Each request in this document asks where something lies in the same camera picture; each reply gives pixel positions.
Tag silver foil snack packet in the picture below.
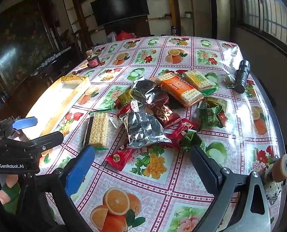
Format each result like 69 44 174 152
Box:
131 77 170 105
126 111 173 149

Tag orange cracker packet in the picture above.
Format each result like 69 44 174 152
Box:
155 73 205 108

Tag black flashlight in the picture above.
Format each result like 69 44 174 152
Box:
235 60 251 94

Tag white plastic bag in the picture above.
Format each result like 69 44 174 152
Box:
104 32 117 44

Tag barred window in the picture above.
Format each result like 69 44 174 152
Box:
238 0 287 47

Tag person's left hand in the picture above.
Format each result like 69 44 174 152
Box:
0 174 22 215

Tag yellow wooden pillar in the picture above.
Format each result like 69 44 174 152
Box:
166 0 182 35

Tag black television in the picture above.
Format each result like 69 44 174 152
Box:
90 0 151 26

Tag dark red jar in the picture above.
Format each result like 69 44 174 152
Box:
86 49 100 68

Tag floral tablecloth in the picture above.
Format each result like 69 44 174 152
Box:
38 36 286 232

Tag dark red snack packet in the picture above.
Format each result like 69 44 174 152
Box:
149 101 182 128

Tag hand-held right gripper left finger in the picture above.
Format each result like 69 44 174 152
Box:
23 145 95 232

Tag small green snack packet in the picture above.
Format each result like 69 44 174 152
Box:
180 129 207 153

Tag red and white snack packet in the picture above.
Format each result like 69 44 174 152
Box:
116 101 144 119

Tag small green candy wrapper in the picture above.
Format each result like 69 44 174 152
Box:
222 74 236 89

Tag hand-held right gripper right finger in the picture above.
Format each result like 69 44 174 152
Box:
189 146 272 232

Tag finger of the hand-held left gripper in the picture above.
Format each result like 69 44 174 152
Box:
0 116 38 138
29 131 64 154

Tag green label cracker packet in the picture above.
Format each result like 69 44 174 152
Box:
183 70 219 95

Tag clear cracker packet green ends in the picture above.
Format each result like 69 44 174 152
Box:
84 110 110 150

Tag small white snack packet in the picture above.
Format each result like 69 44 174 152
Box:
109 115 129 129

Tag dark painted panel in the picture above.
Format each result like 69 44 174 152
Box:
0 5 59 78

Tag olive yellow snack packet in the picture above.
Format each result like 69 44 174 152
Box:
117 88 134 107

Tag small red snack packet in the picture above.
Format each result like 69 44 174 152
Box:
169 118 198 148
106 147 136 171

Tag yellow cardboard box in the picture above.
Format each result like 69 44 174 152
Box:
23 75 91 142

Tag dark mahjong table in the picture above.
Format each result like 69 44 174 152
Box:
30 46 78 83

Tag red plastic bag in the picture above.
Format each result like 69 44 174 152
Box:
116 30 136 41

